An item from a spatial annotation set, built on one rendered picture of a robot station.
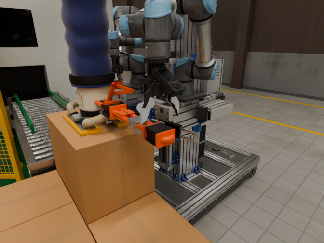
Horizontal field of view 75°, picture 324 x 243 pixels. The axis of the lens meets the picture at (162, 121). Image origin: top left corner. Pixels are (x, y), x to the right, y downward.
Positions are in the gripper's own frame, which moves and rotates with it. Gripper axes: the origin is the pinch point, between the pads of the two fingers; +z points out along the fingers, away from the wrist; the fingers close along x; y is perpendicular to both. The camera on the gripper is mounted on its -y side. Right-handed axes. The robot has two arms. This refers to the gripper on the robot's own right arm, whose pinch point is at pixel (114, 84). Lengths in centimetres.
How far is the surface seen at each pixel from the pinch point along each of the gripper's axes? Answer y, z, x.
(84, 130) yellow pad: 45, 12, -38
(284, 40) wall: -136, -42, 552
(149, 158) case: 57, 32, -10
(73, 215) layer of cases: 48, 55, -50
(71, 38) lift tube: 35, -29, -36
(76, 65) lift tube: 36, -17, -35
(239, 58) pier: -242, 7, 521
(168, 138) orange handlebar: 95, 1, -27
